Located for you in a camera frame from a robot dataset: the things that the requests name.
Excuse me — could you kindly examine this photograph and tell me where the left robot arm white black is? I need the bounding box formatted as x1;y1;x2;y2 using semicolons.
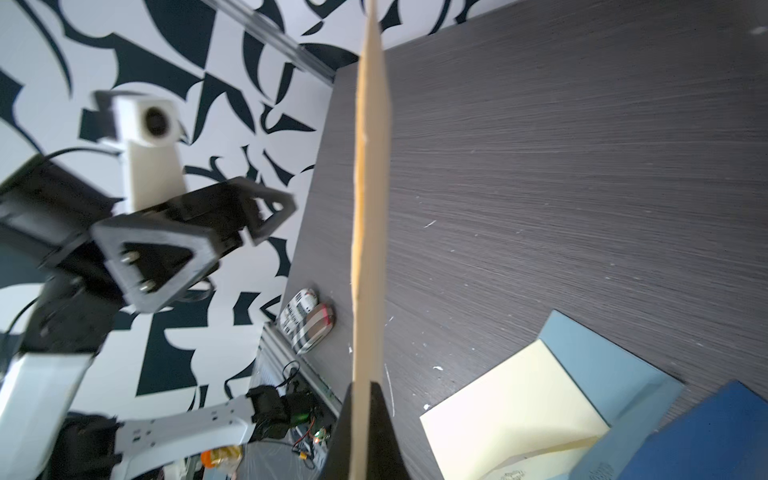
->
1;155;318;479

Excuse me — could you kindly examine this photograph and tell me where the tan yellow envelope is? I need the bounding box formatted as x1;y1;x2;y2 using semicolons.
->
349;1;392;479

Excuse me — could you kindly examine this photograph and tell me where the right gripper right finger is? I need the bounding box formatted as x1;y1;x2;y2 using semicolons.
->
367;382;411;480

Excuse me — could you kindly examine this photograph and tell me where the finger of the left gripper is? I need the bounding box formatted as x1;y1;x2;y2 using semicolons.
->
225;177;297;246

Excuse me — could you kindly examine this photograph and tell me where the light blue envelope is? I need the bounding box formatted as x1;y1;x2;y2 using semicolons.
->
538;310;684;479

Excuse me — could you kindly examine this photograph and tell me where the plaid checkered tube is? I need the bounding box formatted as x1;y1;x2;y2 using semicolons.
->
292;304;335;355

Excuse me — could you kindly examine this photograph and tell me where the dark blue envelope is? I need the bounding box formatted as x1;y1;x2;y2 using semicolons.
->
620;381;767;479

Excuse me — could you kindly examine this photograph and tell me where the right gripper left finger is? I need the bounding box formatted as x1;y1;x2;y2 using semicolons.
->
317;385;352;480

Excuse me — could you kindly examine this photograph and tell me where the pale yellow envelope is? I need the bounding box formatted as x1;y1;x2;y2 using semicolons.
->
421;340;609;479

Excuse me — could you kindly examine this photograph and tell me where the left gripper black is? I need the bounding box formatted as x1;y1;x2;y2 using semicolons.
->
1;157;246;354

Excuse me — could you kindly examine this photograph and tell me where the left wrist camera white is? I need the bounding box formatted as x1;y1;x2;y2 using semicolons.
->
92;90;187;213

